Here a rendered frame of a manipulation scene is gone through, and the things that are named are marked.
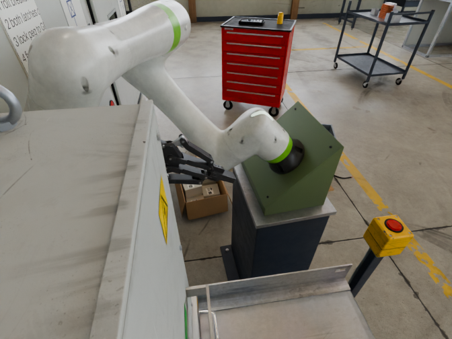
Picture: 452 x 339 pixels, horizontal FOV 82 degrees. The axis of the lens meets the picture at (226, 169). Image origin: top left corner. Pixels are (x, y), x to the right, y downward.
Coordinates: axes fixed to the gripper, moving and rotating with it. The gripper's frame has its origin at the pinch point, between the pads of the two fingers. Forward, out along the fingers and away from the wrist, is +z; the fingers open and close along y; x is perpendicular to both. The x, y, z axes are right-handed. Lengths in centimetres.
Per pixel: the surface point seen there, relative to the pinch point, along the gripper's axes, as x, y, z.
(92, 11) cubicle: 65, 12, -40
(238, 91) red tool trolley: 228, -18, 100
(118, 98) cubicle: 68, -16, -23
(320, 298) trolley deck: -23.1, -13.4, 29.5
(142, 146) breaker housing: -30.4, 17.5, -25.8
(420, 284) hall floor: 2, -35, 158
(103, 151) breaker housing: -29.7, 15.7, -28.3
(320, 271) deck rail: -19.6, -7.7, 27.2
